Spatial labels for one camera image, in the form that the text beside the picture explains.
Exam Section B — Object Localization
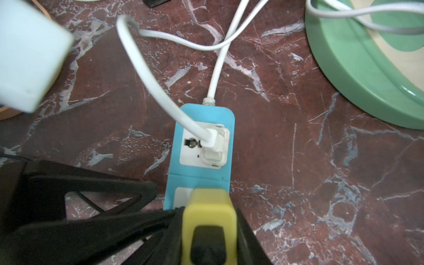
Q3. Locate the green and cream desk fan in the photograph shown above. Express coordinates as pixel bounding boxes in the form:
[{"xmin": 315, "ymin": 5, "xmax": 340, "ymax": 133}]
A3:
[{"xmin": 305, "ymin": 1, "xmax": 424, "ymax": 130}]

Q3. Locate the white plug cable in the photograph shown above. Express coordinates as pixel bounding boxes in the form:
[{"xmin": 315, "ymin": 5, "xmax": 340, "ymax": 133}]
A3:
[{"xmin": 116, "ymin": 14, "xmax": 216, "ymax": 146}]

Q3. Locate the yellow USB charger plug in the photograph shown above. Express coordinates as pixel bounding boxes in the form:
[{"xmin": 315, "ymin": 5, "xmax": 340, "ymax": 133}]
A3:
[{"xmin": 181, "ymin": 188, "xmax": 237, "ymax": 265}]

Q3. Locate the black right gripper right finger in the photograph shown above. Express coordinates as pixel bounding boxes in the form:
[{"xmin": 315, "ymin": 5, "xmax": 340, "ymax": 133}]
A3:
[{"xmin": 236, "ymin": 209, "xmax": 273, "ymax": 265}]

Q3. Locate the white wall plug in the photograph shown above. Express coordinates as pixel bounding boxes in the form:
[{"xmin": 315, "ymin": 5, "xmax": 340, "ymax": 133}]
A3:
[{"xmin": 200, "ymin": 124, "xmax": 230, "ymax": 168}]

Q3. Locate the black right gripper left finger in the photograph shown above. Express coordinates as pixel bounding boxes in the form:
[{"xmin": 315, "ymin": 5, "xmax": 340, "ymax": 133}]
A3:
[{"xmin": 1, "ymin": 161, "xmax": 182, "ymax": 265}]

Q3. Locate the thin white fan cable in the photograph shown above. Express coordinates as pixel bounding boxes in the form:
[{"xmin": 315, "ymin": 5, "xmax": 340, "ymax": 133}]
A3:
[{"xmin": 138, "ymin": 0, "xmax": 424, "ymax": 52}]

